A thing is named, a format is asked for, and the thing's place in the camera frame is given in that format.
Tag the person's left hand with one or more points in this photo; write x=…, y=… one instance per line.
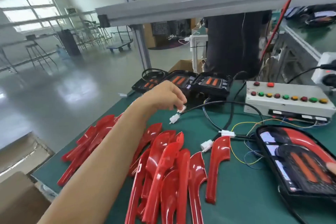
x=160, y=98

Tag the person's right hand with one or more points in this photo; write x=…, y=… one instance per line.
x=332, y=167

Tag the black tail light assembly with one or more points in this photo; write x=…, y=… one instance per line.
x=302, y=171

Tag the person's left forearm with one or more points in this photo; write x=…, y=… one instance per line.
x=99, y=174

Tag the low open cardboard carton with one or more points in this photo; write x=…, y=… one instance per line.
x=181, y=66

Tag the white metal stand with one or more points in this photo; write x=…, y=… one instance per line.
x=197, y=48

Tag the large cardboard box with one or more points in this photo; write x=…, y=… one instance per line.
x=148, y=35

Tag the flat platform trolley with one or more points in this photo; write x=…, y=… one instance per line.
x=119, y=46

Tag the black mesh basket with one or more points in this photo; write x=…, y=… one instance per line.
x=162, y=28

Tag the pile of red lens covers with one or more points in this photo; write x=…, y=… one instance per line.
x=162, y=168

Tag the beige test button box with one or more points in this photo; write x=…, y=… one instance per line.
x=294, y=106

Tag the group of metal chairs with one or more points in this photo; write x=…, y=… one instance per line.
x=92, y=32

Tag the white power strip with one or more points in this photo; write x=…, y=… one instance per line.
x=317, y=71

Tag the black bin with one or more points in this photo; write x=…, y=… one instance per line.
x=68, y=42

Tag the water bottle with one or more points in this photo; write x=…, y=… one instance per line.
x=61, y=54

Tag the white air conditioner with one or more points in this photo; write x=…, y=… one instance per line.
x=71, y=10

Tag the black round stool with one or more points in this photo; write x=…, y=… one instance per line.
x=36, y=47

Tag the brown open floor carton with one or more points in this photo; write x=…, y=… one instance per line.
x=23, y=153
x=21, y=200

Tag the window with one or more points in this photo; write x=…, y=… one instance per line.
x=26, y=0

